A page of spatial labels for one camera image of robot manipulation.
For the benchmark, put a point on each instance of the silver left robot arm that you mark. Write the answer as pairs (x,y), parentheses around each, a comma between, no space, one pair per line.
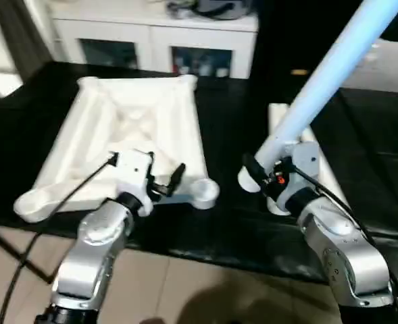
(94,250)

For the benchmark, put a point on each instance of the small yellow label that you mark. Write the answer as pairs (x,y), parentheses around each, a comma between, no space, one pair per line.
(300,71)

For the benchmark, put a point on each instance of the white plastic table top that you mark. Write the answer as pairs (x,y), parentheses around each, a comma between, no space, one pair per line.
(138,121)

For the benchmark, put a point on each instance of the grey round helmet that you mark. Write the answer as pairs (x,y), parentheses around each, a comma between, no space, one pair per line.
(224,8)

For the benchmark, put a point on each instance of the light grey pillow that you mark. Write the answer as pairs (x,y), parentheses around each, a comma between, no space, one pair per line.
(388,67)

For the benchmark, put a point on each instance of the black work mat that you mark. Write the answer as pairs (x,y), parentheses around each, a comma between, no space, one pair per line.
(226,135)

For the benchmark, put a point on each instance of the white plastic table leg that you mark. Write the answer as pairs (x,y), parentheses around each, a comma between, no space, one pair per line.
(278,118)
(327,172)
(327,74)

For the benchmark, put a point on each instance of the small clutter pile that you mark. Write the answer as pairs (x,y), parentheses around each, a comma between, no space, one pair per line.
(180,8)

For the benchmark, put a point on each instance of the white glass-door cabinet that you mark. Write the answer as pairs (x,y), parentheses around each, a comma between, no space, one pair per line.
(151,34)

